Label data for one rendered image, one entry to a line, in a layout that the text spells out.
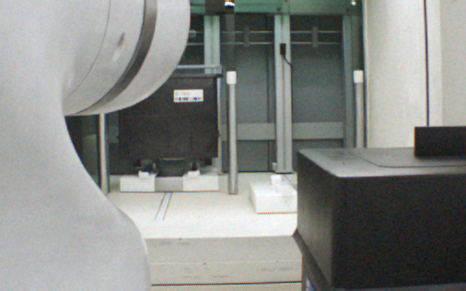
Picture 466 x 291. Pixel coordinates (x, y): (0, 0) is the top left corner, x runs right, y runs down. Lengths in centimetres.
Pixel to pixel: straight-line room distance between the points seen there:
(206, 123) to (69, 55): 128
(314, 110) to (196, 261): 97
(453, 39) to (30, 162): 85
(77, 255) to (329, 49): 170
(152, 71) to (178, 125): 119
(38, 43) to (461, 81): 86
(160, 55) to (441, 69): 72
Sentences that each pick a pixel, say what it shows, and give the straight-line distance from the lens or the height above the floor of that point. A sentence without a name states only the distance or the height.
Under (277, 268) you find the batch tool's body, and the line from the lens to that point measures 113.
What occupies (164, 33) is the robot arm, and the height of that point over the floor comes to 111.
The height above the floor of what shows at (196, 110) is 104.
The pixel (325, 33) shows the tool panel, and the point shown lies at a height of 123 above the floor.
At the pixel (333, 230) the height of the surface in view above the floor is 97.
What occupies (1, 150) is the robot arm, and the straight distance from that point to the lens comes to 33.
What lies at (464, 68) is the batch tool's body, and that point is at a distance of 111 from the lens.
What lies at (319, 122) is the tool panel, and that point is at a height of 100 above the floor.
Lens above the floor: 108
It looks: 4 degrees down
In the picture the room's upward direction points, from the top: 1 degrees counter-clockwise
